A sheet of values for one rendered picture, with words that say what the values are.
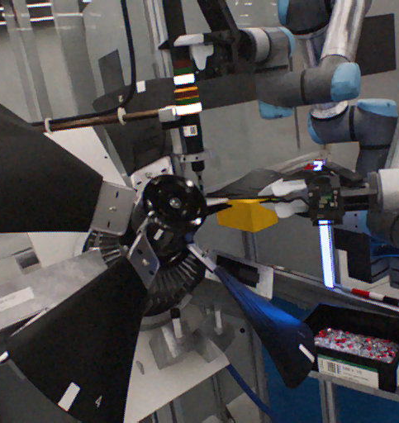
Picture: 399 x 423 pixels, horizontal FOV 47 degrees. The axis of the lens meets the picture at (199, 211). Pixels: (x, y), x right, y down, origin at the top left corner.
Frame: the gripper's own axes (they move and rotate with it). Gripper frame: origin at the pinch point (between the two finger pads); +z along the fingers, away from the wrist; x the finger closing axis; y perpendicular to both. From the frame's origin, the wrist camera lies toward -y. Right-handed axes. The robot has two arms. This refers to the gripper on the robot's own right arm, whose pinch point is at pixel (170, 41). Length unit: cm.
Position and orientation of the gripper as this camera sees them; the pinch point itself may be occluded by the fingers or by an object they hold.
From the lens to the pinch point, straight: 85.5
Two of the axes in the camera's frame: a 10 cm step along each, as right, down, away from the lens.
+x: -7.3, -0.7, 6.8
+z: -6.6, 3.0, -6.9
